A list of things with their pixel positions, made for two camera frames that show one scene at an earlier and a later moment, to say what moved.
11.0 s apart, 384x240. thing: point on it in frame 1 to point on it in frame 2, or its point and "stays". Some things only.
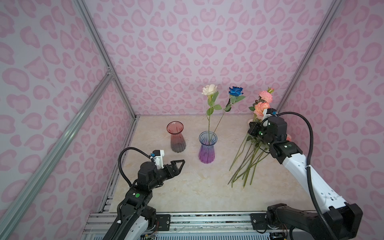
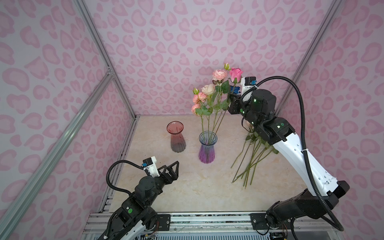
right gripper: x=252 y=130 to x=235 y=103
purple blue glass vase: x=207 y=139 stays
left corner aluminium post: x=82 y=8 stays
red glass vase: x=178 y=143 stays
